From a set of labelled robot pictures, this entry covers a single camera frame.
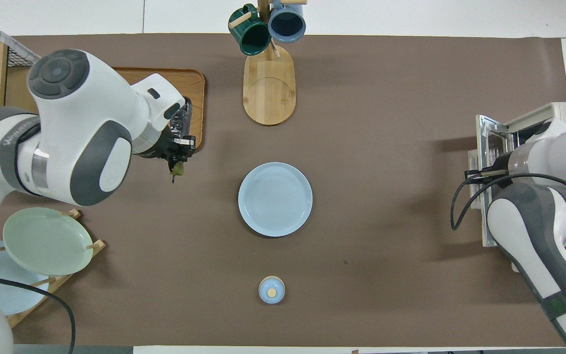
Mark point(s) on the blue mug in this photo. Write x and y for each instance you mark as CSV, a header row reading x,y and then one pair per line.
x,y
287,24

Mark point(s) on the brown table mat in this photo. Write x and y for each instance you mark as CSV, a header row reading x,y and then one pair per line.
x,y
386,221

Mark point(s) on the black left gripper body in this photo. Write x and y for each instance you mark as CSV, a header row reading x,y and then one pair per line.
x,y
157,146

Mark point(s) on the wooden plate rack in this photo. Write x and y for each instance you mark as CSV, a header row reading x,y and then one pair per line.
x,y
67,282

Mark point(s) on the wooden mug tree stand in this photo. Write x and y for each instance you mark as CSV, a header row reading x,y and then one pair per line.
x,y
269,93

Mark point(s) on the dark green mug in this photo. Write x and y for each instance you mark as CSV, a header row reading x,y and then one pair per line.
x,y
251,37

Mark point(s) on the pale green plate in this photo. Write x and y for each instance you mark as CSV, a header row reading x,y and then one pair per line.
x,y
47,241

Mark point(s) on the wooden serving tray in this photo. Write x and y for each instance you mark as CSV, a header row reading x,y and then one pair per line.
x,y
192,98

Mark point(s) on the white toaster oven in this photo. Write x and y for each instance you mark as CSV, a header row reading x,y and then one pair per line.
x,y
558,110

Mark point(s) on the small blue white bell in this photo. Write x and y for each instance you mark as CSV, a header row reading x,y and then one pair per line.
x,y
271,291

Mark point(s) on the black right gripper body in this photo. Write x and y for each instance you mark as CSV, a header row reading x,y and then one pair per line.
x,y
501,161

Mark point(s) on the light blue racked plate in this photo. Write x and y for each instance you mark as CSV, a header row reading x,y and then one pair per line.
x,y
3,290

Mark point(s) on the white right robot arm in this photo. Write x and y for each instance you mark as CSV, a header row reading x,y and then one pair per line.
x,y
533,231

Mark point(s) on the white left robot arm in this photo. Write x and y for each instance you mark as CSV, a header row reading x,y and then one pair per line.
x,y
81,128

